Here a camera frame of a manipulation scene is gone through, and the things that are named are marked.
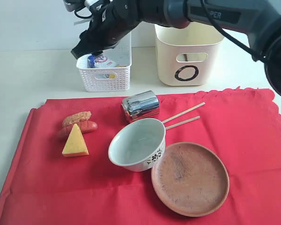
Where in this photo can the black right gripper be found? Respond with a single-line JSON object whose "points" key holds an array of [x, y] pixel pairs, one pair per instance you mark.
{"points": [[110, 22]]}

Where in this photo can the blue white milk carton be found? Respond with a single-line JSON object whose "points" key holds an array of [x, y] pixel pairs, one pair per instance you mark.
{"points": [[101, 61]]}

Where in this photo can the yellow lemon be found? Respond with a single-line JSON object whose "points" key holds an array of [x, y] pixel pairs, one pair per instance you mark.
{"points": [[112, 76]]}

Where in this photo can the red sausage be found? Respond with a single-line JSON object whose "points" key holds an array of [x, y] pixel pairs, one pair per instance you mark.
{"points": [[85, 127]]}

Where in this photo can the yellow cheese wedge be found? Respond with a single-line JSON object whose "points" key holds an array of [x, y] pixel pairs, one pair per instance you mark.
{"points": [[75, 145]]}

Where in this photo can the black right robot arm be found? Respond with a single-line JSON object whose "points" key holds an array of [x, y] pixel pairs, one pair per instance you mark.
{"points": [[253, 25]]}

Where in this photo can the white perforated plastic basket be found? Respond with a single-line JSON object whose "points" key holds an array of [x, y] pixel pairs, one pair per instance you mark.
{"points": [[114, 71]]}

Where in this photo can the shiny metal cup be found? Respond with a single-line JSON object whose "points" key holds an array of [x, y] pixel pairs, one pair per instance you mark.
{"points": [[139, 106]]}

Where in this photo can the cream plastic bin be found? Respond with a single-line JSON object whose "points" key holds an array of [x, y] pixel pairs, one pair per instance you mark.
{"points": [[185, 57]]}

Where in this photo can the upper wooden chopstick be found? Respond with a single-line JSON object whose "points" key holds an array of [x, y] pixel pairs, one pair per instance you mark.
{"points": [[183, 112]]}

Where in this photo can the wooden chopstick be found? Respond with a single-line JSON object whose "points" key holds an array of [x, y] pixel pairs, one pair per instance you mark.
{"points": [[183, 112], [183, 122]]}

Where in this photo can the white floral ceramic bowl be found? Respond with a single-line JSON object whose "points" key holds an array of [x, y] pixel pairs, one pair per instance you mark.
{"points": [[138, 146]]}

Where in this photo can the lower wooden chopstick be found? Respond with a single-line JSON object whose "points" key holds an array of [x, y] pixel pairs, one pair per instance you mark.
{"points": [[183, 122]]}

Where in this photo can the brown clay plate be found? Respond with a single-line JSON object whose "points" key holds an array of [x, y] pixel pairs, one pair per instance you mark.
{"points": [[190, 179]]}

